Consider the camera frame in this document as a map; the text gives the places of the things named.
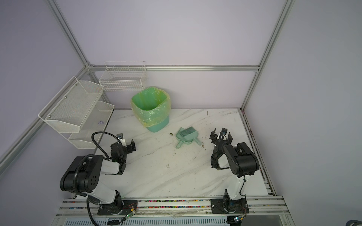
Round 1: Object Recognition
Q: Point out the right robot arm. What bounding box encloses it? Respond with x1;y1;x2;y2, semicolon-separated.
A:
209;128;260;217

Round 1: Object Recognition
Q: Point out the white wire basket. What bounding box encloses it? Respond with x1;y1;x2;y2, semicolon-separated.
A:
99;61;148;91

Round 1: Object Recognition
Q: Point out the green hand brush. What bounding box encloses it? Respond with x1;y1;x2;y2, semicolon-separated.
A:
180;127;202;146

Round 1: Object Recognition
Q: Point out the yellow-green bin liner bag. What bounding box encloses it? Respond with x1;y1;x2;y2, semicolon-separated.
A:
130;86;172;128

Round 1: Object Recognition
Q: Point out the green plastic dustpan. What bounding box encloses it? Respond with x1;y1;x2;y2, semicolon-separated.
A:
176;127;193;149

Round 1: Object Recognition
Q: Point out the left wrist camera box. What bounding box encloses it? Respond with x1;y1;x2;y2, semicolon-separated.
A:
220;128;228;136

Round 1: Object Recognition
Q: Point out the white mesh two-tier shelf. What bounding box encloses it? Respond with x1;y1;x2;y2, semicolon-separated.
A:
38;77;114;149

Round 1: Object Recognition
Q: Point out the green plastic trash bin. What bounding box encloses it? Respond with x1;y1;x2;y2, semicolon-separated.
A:
131;87;172;133

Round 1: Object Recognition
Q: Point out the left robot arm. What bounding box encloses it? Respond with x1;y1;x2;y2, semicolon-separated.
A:
60;131;138;217

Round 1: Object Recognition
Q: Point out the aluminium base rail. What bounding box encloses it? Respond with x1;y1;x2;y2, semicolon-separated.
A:
52;196;295;226

